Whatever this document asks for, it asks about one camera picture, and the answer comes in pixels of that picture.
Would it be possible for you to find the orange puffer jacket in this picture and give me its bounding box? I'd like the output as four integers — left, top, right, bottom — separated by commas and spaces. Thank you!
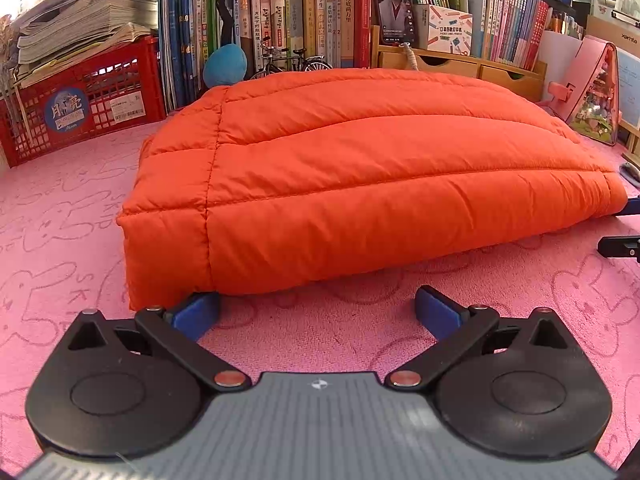
116, 67, 629, 311

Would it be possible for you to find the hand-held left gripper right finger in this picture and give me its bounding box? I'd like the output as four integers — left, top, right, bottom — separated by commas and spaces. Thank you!
385, 284, 573, 392

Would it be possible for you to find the blue plush ball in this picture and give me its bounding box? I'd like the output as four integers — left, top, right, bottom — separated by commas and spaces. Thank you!
202, 44, 249, 88

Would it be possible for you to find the white charging cable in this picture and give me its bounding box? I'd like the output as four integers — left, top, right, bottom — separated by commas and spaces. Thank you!
400, 42, 422, 73

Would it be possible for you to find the row of books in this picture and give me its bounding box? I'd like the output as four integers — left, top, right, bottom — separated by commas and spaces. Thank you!
157, 0, 586, 111

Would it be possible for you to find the black lanyard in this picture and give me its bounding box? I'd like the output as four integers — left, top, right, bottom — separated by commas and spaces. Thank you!
219, 0, 237, 47

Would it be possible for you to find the stack of papers and booklets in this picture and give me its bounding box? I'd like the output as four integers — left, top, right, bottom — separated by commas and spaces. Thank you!
12, 0, 161, 87

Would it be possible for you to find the cardboard box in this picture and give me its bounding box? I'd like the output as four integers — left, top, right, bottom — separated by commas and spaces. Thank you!
585, 12, 640, 61

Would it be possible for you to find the red plastic crate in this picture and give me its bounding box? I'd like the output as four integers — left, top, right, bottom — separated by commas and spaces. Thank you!
0, 36, 168, 168

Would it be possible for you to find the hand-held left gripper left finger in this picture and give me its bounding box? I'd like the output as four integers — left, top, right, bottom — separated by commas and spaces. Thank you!
65, 290, 251, 394

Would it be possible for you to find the black smartphone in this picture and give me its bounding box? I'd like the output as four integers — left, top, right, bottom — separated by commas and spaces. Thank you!
371, 0, 419, 47

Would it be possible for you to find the pink printed blanket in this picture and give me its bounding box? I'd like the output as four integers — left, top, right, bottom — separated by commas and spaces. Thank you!
0, 120, 640, 476

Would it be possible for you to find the pink toy house case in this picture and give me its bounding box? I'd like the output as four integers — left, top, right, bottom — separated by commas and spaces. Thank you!
547, 35, 622, 147

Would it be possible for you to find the white printed box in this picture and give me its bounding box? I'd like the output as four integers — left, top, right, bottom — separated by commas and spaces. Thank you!
414, 4, 474, 55

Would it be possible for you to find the wooden drawer organizer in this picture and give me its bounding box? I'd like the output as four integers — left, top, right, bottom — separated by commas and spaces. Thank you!
370, 25, 548, 103

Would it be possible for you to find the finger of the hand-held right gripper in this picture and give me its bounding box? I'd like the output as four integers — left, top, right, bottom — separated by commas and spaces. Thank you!
607, 195, 640, 219
596, 233, 640, 264

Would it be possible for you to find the miniature bicycle model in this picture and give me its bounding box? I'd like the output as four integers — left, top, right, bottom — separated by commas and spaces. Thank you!
248, 37, 334, 81

